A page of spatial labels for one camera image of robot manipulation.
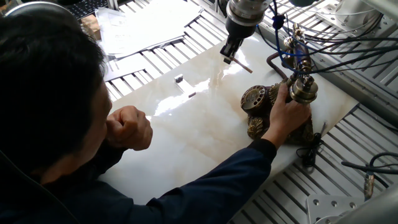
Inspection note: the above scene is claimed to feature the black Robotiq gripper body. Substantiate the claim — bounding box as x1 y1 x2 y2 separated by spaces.
224 17 265 47

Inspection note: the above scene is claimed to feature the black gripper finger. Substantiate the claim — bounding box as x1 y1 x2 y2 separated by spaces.
223 39 245 65
220 39 234 62

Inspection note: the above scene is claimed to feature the thin wooden stick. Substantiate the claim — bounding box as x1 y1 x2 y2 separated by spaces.
230 57 254 74

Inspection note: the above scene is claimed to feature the antique brass rotary telephone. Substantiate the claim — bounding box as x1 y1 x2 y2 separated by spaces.
240 79 315 146

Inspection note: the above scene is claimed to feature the left forearm navy sleeve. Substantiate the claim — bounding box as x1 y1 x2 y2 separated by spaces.
93 139 131 175

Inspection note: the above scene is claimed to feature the right forearm navy sleeve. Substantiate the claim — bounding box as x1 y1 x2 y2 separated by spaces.
146 138 278 224

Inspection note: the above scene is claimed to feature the brass red phone handset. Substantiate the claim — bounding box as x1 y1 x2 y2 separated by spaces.
281 23 320 105

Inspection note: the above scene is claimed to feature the person's right hand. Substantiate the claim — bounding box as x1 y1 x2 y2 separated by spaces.
261 82 312 149

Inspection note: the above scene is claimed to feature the person's left hand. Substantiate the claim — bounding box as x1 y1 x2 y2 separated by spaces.
105 105 154 152

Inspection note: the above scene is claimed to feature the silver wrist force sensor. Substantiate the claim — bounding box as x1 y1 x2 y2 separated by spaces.
226 0 272 27

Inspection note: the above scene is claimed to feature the grey stick holder block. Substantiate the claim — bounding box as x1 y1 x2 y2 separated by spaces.
174 73 197 99

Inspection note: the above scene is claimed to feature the printed white paper stack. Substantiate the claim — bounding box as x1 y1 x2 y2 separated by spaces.
95 0 205 60

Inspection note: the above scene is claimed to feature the white marble slab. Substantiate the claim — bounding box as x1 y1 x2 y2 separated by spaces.
98 27 358 206

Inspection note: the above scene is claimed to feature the black computer keyboard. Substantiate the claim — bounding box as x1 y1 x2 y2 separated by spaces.
67 0 109 20

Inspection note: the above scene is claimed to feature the person's head black hair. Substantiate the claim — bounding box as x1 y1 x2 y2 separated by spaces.
0 14 113 184

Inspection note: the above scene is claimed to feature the navy jacket torso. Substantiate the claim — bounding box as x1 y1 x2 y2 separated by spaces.
0 149 187 224

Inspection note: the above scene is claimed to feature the blue cable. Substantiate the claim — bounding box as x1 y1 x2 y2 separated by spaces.
256 0 315 75

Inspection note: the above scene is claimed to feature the brown coiled phone cord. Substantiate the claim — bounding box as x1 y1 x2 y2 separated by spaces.
266 51 289 80

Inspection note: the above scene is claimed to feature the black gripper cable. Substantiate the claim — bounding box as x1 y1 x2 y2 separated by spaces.
292 12 398 75

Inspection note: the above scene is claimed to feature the small black cable coil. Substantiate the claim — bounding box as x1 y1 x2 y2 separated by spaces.
295 121 326 168

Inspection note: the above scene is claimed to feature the black cable with metal plug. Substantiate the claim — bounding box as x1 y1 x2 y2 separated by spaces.
341 151 398 202

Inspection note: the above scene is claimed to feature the black round ring object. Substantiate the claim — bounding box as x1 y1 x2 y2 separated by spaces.
4 1 74 19

